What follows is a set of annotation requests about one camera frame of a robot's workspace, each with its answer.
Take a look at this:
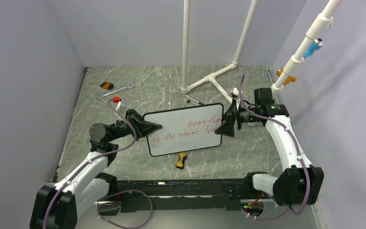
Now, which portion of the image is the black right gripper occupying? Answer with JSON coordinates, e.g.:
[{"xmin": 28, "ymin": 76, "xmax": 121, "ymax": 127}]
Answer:
[{"xmin": 215, "ymin": 99, "xmax": 261, "ymax": 137}]

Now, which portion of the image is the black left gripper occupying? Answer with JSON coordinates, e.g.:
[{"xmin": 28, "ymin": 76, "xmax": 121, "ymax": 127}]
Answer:
[{"xmin": 108, "ymin": 108, "xmax": 162, "ymax": 142}]

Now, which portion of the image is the white whiteboard black frame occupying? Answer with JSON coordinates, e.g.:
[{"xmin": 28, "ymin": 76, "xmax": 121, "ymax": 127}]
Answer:
[{"xmin": 143, "ymin": 103, "xmax": 224, "ymax": 157}]

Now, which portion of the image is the yellow black round eraser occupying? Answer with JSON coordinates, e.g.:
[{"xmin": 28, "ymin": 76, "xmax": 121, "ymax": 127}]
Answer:
[{"xmin": 175, "ymin": 152, "xmax": 187, "ymax": 169}]

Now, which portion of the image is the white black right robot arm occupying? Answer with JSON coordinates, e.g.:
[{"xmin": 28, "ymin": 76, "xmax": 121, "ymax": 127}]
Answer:
[{"xmin": 215, "ymin": 88, "xmax": 324, "ymax": 206}]

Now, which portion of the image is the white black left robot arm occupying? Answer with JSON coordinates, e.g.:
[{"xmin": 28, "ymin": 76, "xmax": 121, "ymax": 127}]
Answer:
[{"xmin": 30, "ymin": 109, "xmax": 162, "ymax": 229}]

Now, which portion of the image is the silver open-end wrench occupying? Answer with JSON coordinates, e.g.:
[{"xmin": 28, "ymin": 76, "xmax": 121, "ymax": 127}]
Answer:
[{"xmin": 96, "ymin": 83, "xmax": 135, "ymax": 100}]

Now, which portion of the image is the black orange small tool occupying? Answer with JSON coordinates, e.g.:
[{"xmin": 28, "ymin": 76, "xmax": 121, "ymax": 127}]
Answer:
[{"xmin": 100, "ymin": 82, "xmax": 114, "ymax": 90}]

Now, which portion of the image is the orange clip on pipe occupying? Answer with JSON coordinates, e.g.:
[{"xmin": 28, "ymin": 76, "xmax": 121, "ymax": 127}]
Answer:
[{"xmin": 276, "ymin": 69, "xmax": 297, "ymax": 86}]

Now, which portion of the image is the blue clip on pipe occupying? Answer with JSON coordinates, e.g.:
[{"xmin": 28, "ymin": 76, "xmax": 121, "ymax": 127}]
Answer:
[{"xmin": 303, "ymin": 38, "xmax": 324, "ymax": 59}]

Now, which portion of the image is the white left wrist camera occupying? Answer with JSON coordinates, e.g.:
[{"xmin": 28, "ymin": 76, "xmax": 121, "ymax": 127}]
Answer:
[{"xmin": 112, "ymin": 96, "xmax": 128, "ymax": 118}]

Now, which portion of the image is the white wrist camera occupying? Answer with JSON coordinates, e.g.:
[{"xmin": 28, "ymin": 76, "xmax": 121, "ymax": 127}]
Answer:
[
  {"xmin": 112, "ymin": 96, "xmax": 128, "ymax": 118},
  {"xmin": 230, "ymin": 88, "xmax": 240, "ymax": 102}
]

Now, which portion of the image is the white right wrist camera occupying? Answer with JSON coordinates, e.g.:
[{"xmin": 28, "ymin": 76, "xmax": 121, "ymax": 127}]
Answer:
[{"xmin": 230, "ymin": 88, "xmax": 240, "ymax": 102}]

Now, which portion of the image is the metal wire whiteboard stand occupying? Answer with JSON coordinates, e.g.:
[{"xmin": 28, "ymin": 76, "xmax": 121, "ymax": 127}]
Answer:
[{"xmin": 184, "ymin": 95, "xmax": 204, "ymax": 106}]

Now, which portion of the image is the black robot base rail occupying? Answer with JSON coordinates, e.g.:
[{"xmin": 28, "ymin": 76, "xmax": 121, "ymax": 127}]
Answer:
[{"xmin": 86, "ymin": 178, "xmax": 274, "ymax": 213}]

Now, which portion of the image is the white PVC pipe frame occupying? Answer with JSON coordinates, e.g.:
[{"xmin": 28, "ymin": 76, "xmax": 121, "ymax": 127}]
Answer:
[{"xmin": 178, "ymin": 0, "xmax": 341, "ymax": 101}]

